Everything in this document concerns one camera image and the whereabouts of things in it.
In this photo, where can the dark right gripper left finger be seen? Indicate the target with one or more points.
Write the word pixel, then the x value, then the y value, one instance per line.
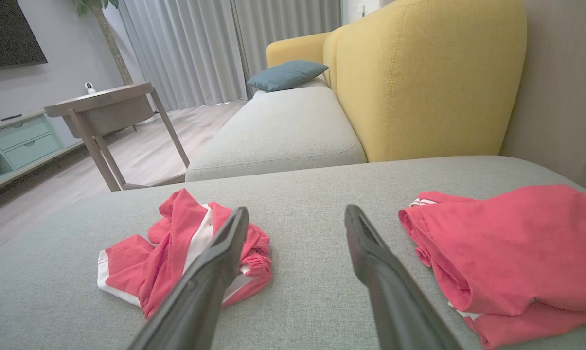
pixel 200 291

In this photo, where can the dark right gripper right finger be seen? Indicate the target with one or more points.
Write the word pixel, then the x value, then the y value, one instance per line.
pixel 395 301

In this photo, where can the red shorts with white stripes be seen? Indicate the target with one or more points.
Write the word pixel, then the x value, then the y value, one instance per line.
pixel 166 262

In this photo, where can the red jersey with white sleeves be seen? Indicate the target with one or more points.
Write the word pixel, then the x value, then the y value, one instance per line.
pixel 516 243

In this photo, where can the large grey sofa chaise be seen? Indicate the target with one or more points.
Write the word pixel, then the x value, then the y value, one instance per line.
pixel 312 204

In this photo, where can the grey sofa seat cushion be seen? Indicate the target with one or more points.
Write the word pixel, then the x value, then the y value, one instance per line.
pixel 283 131

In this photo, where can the brown wooden side table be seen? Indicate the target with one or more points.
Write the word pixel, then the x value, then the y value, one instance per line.
pixel 103 97

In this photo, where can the yellow sofa backrest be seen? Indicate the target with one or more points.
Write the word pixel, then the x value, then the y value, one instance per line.
pixel 419 73

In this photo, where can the pale green television cabinet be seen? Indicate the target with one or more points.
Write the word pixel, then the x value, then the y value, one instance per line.
pixel 25 141

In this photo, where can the blue throw pillow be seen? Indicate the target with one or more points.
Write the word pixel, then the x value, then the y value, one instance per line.
pixel 288 75

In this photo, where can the grey pleated curtain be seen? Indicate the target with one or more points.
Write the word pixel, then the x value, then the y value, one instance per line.
pixel 288 29
pixel 186 48

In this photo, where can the black remote control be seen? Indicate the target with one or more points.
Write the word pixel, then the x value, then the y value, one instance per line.
pixel 10 117

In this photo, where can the indoor plant with trunk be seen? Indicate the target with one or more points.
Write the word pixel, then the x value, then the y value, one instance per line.
pixel 112 48

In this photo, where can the small white security camera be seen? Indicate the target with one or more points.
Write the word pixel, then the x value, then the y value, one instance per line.
pixel 90 88

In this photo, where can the black wall television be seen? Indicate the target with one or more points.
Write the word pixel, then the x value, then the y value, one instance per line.
pixel 6 34

